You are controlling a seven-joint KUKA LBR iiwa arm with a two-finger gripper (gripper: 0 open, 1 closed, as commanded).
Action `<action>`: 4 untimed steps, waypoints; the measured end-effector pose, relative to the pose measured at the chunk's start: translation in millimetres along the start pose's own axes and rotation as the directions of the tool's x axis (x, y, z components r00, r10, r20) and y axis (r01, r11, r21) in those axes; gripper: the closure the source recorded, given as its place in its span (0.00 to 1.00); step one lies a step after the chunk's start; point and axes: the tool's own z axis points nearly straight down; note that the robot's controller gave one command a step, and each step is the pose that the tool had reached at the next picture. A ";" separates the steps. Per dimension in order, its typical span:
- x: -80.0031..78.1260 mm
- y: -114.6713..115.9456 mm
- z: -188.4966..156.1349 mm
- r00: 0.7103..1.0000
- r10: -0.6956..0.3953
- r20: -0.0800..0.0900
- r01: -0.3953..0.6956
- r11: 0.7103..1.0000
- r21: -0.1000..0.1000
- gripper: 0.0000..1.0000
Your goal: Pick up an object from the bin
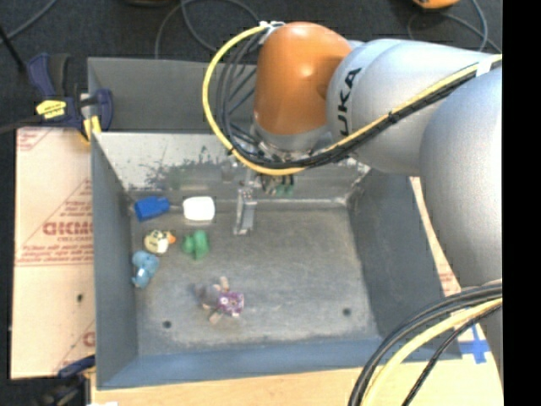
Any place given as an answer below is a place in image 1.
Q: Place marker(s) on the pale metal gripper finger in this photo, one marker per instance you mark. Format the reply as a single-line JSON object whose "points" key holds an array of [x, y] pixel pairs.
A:
{"points": [[239, 218], [250, 216]]}

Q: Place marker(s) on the white plastic cup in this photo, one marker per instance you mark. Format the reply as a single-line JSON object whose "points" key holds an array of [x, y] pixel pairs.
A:
{"points": [[198, 208]]}

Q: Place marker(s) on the green toy animal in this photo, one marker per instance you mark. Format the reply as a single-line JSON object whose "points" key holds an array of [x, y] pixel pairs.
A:
{"points": [[196, 244]]}

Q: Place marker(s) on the grey metal bin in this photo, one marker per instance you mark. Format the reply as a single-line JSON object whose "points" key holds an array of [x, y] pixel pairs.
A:
{"points": [[287, 277]]}

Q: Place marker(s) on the grey and purple toy animal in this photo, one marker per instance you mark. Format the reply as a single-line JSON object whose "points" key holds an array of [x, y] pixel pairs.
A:
{"points": [[222, 299]]}

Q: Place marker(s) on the yellow toy duck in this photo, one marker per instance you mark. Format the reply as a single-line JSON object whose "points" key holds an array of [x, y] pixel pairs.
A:
{"points": [[156, 242]]}

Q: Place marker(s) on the blue plastic block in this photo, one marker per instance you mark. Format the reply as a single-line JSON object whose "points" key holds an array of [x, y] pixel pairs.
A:
{"points": [[150, 208]]}

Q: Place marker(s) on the light blue toy elephant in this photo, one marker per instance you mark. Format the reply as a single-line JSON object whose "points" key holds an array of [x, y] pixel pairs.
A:
{"points": [[144, 267]]}

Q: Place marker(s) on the brown cardboard board red print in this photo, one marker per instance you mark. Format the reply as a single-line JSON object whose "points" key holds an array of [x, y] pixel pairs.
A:
{"points": [[46, 210]]}

